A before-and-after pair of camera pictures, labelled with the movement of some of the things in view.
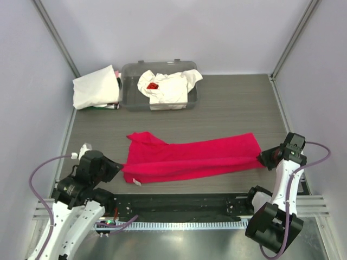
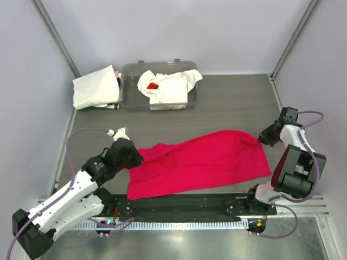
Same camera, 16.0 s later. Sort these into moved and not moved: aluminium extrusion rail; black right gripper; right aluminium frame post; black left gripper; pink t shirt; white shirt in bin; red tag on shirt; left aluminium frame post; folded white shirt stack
Moved: pink t shirt; black right gripper; black left gripper
Not moved: left aluminium frame post; folded white shirt stack; right aluminium frame post; red tag on shirt; white shirt in bin; aluminium extrusion rail
